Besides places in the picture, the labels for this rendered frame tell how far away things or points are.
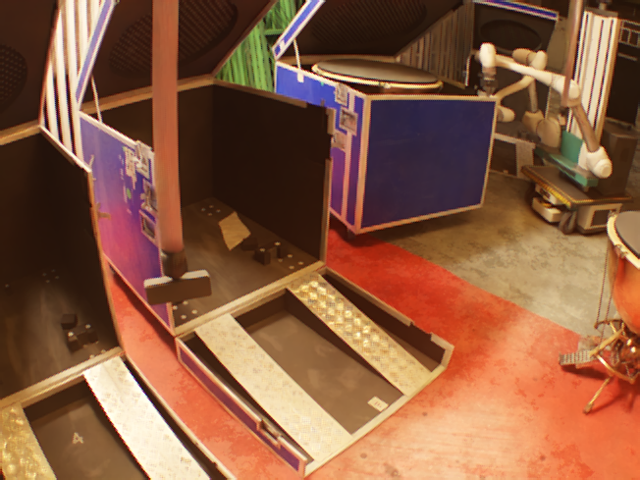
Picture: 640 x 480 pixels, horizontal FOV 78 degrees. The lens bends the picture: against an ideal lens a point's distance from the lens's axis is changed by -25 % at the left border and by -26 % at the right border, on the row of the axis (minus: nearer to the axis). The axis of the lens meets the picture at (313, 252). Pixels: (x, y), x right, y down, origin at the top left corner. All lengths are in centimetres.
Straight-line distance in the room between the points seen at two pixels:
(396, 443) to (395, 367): 40
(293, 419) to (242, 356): 35
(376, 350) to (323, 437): 52
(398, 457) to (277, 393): 54
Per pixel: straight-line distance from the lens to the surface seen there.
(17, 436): 193
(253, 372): 200
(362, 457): 187
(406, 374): 216
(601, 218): 398
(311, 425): 190
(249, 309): 227
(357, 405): 202
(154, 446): 181
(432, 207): 309
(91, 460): 190
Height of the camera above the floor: 153
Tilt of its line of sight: 31 degrees down
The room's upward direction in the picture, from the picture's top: 3 degrees clockwise
